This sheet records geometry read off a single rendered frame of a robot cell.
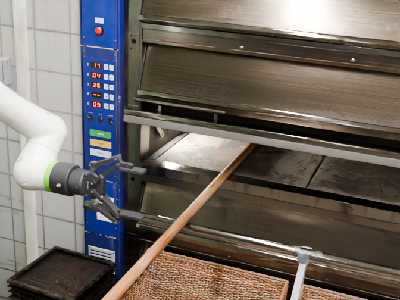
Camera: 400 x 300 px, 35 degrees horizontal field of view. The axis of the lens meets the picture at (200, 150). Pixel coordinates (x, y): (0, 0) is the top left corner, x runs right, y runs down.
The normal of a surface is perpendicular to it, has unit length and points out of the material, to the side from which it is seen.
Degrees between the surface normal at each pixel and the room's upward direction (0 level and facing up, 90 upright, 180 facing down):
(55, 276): 0
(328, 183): 0
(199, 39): 90
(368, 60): 90
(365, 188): 0
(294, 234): 70
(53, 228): 90
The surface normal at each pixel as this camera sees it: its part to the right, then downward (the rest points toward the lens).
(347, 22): -0.33, -0.03
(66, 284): 0.04, -0.94
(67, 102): -0.36, 0.31
